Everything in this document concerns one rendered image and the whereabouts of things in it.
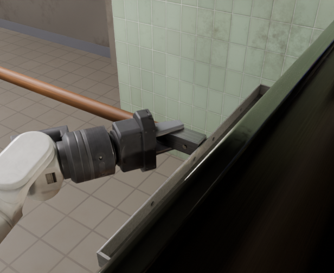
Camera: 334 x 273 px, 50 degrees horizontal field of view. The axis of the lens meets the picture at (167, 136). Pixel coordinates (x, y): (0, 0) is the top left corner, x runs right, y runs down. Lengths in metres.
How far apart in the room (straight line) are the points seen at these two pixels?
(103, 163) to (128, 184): 1.74
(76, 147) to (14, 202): 0.12
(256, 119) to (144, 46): 2.02
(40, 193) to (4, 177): 0.10
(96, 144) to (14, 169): 0.13
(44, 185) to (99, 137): 0.12
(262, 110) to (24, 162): 0.38
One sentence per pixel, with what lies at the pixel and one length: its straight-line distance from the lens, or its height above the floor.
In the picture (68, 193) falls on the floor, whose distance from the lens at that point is 2.34.
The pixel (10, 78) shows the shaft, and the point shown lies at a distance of 0.94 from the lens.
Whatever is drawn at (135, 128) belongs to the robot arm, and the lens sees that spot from 0.60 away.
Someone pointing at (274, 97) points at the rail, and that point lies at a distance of 0.32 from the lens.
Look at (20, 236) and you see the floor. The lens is 2.18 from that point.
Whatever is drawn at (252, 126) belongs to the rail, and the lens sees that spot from 0.27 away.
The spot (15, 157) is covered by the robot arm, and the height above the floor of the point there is 1.25.
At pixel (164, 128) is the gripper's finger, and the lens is 0.64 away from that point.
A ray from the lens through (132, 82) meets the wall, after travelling 2.46.
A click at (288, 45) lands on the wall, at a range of 1.85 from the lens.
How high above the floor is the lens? 1.58
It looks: 35 degrees down
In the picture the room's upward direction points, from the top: straight up
